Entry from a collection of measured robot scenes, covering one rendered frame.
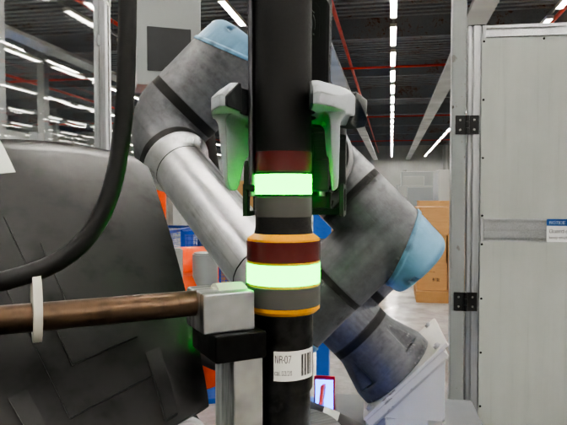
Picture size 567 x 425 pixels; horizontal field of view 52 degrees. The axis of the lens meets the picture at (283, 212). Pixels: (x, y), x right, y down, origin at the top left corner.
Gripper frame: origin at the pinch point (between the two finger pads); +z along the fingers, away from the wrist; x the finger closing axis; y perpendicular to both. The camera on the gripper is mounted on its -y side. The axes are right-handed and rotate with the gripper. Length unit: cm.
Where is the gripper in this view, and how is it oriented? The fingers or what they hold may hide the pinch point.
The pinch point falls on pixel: (272, 88)
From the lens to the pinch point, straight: 32.0
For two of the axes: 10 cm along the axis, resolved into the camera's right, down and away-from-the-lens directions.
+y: 0.0, 10.0, 0.3
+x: -9.9, 0.0, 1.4
